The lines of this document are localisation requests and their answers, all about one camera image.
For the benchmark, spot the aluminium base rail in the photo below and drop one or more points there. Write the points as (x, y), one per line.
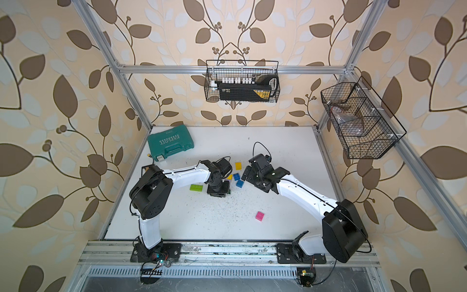
(215, 260)

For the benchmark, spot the black wire basket back wall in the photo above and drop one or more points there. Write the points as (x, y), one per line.
(239, 68)

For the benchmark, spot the black wire basket right wall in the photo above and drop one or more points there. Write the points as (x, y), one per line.
(381, 130)

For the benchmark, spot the lime green long lego brick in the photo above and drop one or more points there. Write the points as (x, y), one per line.
(196, 188)

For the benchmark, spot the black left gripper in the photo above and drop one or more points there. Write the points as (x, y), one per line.
(215, 194)

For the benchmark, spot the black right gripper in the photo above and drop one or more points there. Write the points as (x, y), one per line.
(250, 177)

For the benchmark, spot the black wire basket wall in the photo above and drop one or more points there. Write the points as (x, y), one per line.
(381, 130)
(239, 68)

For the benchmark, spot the pink lego brick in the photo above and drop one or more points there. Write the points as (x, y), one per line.
(259, 216)

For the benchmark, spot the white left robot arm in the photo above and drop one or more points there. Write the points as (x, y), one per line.
(150, 195)

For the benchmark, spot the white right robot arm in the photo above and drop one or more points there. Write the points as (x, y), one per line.
(342, 233)

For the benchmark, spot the plastic bag in basket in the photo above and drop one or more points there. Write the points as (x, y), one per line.
(346, 121)

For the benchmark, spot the green plastic tool case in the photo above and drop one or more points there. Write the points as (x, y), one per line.
(170, 142)

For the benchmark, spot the black battery charger in basket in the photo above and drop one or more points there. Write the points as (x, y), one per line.
(261, 88)

